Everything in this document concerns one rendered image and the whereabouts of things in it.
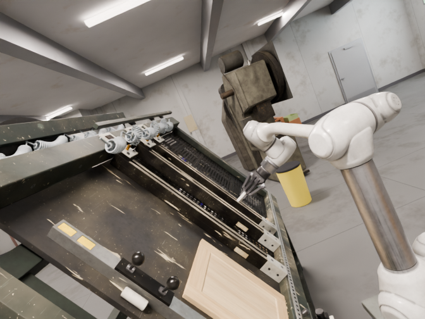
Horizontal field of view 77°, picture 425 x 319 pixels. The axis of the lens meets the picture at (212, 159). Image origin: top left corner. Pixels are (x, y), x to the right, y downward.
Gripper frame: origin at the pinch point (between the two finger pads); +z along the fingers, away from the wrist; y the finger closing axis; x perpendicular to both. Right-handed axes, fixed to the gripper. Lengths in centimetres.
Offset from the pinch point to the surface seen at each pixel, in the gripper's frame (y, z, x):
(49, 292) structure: -13, 31, 94
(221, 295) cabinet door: -36, 21, 42
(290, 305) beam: -54, 16, 7
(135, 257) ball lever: -21, 10, 83
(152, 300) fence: -29, 22, 73
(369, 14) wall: 450, -582, -902
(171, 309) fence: -34, 20, 69
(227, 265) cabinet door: -25.8, 20.3, 24.0
